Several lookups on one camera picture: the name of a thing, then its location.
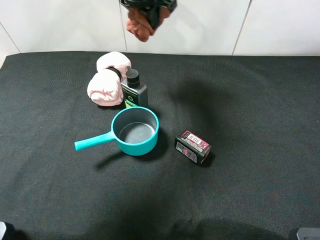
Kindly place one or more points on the black tablecloth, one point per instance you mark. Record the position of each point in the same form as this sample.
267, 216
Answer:
260, 181

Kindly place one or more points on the grey object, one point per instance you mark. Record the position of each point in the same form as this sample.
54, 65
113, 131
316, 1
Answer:
308, 233
3, 230

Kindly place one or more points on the black hair band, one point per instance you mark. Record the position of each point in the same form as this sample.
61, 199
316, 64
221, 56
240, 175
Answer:
117, 72

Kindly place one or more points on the grey pump bottle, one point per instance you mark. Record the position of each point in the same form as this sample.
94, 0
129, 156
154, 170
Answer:
135, 93

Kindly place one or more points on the teal saucepan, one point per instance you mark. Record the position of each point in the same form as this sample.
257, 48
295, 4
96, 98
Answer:
135, 130

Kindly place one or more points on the grey object bottom right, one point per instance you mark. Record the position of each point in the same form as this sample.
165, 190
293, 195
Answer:
308, 233

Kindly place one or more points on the black pink box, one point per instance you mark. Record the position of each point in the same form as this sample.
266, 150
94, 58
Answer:
193, 147

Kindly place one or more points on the grey object bottom left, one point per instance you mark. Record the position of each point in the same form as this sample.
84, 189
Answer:
3, 230

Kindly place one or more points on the brown cloth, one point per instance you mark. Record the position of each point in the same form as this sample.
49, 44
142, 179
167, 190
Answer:
138, 25

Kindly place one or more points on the pink rolled towel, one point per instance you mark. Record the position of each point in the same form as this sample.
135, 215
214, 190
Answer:
105, 88

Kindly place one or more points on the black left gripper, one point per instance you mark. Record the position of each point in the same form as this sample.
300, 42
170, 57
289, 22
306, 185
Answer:
155, 8

